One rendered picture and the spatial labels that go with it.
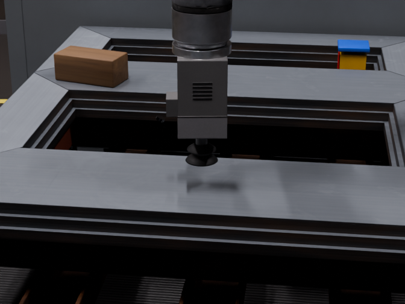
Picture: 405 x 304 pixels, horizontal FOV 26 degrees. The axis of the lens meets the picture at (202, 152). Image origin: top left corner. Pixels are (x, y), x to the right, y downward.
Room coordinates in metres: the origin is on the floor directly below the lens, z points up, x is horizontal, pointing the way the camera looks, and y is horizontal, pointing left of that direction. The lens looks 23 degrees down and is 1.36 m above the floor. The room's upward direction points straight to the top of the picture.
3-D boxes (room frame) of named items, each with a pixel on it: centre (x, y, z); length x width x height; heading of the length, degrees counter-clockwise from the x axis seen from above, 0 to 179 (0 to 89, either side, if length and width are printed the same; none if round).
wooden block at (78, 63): (1.52, 0.20, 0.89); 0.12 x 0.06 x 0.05; 67
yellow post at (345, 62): (1.65, -0.29, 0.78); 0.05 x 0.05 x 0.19; 83
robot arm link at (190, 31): (1.07, 0.00, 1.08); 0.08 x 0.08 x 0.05
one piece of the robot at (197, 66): (1.07, 0.01, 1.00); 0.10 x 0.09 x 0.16; 91
